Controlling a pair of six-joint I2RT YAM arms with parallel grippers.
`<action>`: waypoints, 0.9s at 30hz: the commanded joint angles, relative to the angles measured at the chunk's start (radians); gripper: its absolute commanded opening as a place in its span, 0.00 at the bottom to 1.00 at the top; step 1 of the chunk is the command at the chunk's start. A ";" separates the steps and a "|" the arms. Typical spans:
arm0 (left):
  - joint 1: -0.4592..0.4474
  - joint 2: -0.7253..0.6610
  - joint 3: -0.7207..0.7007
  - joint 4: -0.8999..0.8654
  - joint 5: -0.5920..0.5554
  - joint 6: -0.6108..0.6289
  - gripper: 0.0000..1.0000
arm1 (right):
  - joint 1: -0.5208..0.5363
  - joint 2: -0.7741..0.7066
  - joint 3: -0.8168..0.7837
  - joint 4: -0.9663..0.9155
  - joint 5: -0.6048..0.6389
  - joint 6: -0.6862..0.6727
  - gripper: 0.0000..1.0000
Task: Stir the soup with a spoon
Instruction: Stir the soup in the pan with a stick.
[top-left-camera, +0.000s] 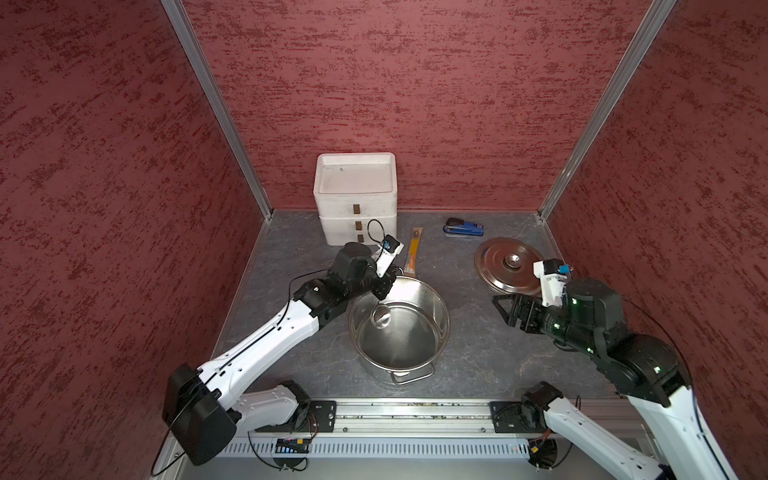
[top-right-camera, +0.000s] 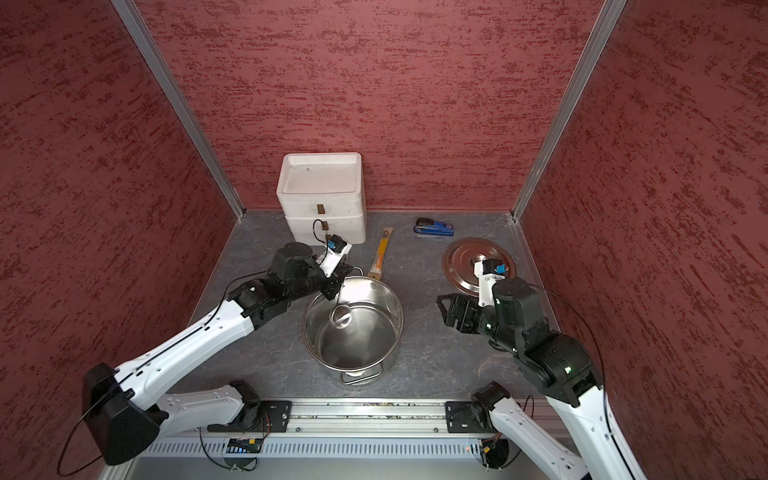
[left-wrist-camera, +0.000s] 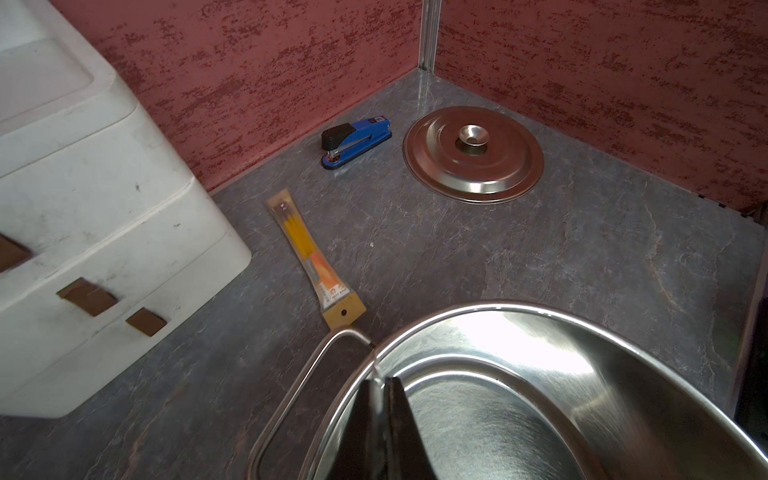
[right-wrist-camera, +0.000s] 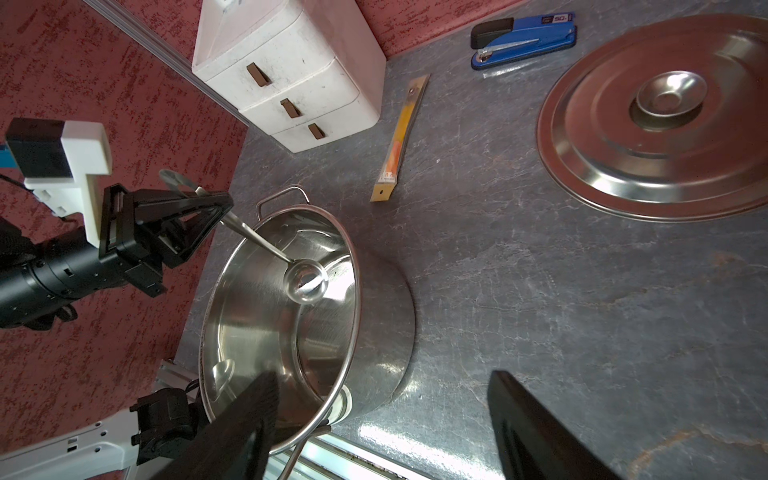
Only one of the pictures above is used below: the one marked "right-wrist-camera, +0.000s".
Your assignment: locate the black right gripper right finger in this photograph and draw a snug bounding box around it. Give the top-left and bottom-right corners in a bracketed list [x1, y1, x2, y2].
[487, 370, 618, 480]

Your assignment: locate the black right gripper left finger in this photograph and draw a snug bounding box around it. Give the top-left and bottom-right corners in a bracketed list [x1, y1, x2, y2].
[154, 371, 279, 479]

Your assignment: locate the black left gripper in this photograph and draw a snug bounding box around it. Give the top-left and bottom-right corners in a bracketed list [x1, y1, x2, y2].
[98, 184, 233, 297]

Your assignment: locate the long steel ladle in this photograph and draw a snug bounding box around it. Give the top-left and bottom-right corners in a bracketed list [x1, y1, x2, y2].
[159, 169, 329, 305]

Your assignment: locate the steel pot lid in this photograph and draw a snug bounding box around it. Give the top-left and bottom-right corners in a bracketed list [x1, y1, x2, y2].
[536, 14, 767, 223]

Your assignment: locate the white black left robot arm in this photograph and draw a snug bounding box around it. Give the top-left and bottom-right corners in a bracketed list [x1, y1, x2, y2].
[1, 185, 233, 353]

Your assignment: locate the stainless steel stock pot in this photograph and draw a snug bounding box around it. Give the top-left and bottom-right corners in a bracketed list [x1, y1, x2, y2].
[199, 199, 416, 454]

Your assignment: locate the white three-drawer storage box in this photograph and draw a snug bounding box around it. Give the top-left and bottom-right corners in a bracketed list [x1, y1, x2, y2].
[191, 1, 386, 153]

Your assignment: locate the blue black stapler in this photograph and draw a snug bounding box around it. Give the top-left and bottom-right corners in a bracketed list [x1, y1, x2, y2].
[470, 12, 577, 71]

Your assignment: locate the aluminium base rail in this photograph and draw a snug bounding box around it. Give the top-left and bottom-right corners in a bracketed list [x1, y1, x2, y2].
[153, 360, 435, 479]

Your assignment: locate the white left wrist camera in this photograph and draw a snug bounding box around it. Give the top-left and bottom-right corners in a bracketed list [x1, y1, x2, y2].
[5, 118, 113, 247]

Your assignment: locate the left aluminium corner post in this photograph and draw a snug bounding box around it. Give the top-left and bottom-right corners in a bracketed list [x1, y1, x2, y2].
[84, 0, 253, 127]

